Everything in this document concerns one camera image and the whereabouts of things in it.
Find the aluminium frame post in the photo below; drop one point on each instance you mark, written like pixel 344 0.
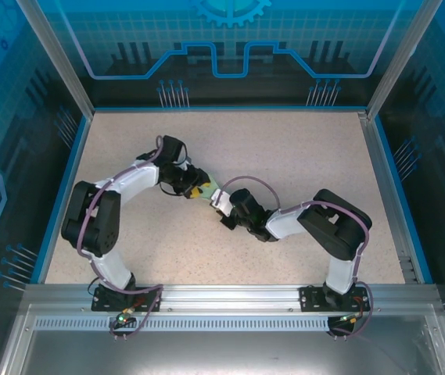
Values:
pixel 404 51
pixel 56 58

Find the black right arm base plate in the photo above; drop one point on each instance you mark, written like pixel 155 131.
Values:
pixel 310 298

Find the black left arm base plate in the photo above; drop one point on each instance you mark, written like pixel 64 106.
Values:
pixel 102 302

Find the aluminium mounting rail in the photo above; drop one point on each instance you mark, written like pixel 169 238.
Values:
pixel 230 295

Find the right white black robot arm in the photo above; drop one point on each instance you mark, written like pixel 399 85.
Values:
pixel 341 273

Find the light green paper sheet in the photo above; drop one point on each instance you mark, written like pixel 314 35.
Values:
pixel 210 191

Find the slotted aluminium strip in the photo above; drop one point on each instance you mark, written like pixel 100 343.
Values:
pixel 226 323

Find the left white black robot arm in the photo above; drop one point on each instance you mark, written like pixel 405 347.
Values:
pixel 112 265

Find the aluminium side rail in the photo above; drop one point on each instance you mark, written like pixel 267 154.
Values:
pixel 387 195

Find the blue printed gear panel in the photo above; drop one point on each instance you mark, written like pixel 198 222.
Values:
pixel 226 39

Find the blue printed side panel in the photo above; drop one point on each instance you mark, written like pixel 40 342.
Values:
pixel 3 156
pixel 441 156

